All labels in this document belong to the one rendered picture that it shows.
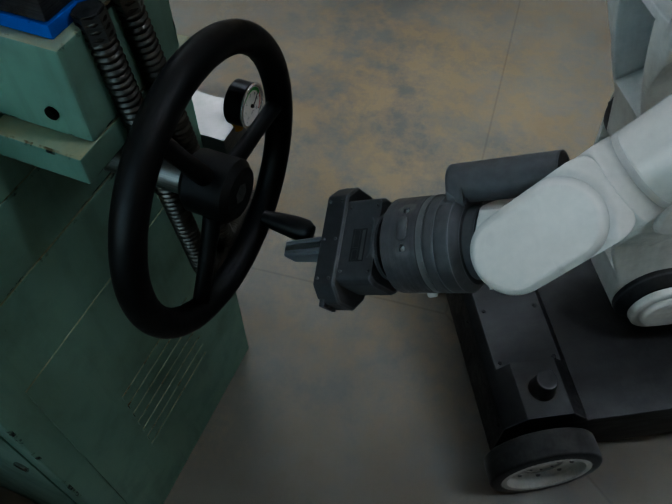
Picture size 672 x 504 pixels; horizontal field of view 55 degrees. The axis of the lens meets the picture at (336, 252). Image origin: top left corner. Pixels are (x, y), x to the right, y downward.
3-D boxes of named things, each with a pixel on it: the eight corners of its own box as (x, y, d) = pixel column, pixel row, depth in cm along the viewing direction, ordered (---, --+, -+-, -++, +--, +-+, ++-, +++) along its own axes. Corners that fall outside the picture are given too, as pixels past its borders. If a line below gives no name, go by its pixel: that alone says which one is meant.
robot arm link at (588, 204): (537, 280, 57) (681, 195, 49) (498, 312, 50) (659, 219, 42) (494, 219, 58) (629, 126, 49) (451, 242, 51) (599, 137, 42)
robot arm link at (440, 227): (478, 273, 63) (599, 270, 56) (427, 306, 55) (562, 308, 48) (462, 157, 61) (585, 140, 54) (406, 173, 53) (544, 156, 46)
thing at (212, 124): (233, 181, 95) (225, 141, 89) (161, 159, 98) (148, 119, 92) (258, 144, 100) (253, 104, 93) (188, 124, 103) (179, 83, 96)
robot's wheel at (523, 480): (485, 474, 125) (588, 452, 123) (492, 501, 122) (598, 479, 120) (479, 442, 109) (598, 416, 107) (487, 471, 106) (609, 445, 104)
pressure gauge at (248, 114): (246, 148, 90) (239, 102, 83) (222, 141, 90) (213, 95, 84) (266, 119, 93) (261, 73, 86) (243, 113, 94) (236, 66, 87)
